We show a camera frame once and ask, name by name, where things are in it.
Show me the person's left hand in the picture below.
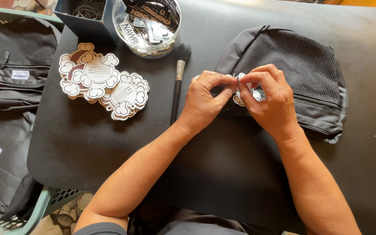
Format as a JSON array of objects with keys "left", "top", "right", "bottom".
[{"left": 177, "top": 70, "right": 240, "bottom": 134}]

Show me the person's right hand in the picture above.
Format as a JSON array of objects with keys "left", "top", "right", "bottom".
[{"left": 238, "top": 64, "right": 303, "bottom": 142}]

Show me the white cloud-shaped hang tag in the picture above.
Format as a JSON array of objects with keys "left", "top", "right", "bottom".
[{"left": 226, "top": 72, "right": 262, "bottom": 107}]

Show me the black mesh zip bag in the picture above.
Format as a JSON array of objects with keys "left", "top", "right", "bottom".
[{"left": 212, "top": 25, "right": 349, "bottom": 144}]

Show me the clear round plastic tub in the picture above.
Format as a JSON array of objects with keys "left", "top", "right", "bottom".
[{"left": 112, "top": 0, "right": 182, "bottom": 59}]

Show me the heap of black-white labels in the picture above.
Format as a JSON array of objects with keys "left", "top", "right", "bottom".
[{"left": 118, "top": 0, "right": 180, "bottom": 49}]

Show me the black textured rubber mat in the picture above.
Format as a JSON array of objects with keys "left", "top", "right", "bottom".
[{"left": 27, "top": 0, "right": 376, "bottom": 235}]

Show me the pile of cloud-shaped paper tags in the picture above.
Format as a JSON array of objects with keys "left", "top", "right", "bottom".
[{"left": 58, "top": 42, "right": 150, "bottom": 121}]

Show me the person's dark clothing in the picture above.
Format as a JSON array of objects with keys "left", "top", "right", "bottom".
[{"left": 73, "top": 206, "right": 285, "bottom": 235}]

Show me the dark blue open box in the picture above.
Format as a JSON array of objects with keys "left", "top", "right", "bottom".
[{"left": 54, "top": 0, "right": 119, "bottom": 45}]

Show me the green plastic laundry basket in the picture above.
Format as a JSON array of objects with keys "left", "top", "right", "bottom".
[{"left": 0, "top": 7, "right": 89, "bottom": 235}]

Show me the black mesh bag white label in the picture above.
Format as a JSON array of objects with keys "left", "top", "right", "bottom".
[{"left": 0, "top": 17, "right": 62, "bottom": 102}]

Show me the black fabric bag white label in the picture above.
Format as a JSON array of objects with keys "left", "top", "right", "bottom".
[{"left": 0, "top": 95, "right": 45, "bottom": 221}]

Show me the black-handled soft brush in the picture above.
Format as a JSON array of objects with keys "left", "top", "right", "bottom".
[{"left": 170, "top": 44, "right": 192, "bottom": 126}]

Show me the bundle of metal ball chains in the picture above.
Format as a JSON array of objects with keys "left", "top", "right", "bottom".
[{"left": 73, "top": 0, "right": 107, "bottom": 21}]

